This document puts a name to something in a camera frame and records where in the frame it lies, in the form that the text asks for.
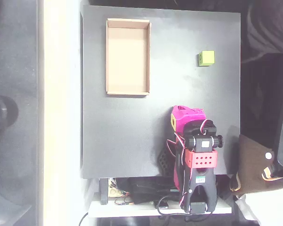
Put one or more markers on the white plastic bag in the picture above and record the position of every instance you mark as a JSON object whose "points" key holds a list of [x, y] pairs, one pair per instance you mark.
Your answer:
{"points": [[268, 207]]}

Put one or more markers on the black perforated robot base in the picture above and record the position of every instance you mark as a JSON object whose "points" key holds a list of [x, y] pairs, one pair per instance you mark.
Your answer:
{"points": [[163, 162]]}

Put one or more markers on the small green cube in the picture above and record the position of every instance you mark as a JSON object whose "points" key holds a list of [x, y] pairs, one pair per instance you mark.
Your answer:
{"points": [[207, 58]]}

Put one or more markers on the small black controller module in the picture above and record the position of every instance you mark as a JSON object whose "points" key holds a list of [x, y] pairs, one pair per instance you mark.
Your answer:
{"points": [[163, 206]]}

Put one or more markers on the black work board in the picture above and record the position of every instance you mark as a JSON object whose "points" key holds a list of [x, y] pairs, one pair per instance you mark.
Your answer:
{"points": [[122, 131]]}

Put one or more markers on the shallow cardboard box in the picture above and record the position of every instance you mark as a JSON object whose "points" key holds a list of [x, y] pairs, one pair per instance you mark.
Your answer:
{"points": [[127, 58]]}

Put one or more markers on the white shelf board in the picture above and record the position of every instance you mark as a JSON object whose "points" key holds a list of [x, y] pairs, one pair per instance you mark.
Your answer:
{"points": [[122, 210]]}

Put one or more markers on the black table clamp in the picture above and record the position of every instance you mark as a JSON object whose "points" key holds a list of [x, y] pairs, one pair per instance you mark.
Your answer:
{"points": [[103, 190]]}

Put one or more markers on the beige perforated part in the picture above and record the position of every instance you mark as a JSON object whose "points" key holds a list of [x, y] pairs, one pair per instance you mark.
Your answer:
{"points": [[114, 193]]}

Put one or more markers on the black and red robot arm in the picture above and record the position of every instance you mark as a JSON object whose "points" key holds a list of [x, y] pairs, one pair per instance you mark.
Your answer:
{"points": [[204, 188]]}

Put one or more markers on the black cylindrical object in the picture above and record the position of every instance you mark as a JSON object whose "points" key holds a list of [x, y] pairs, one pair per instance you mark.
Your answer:
{"points": [[4, 110]]}

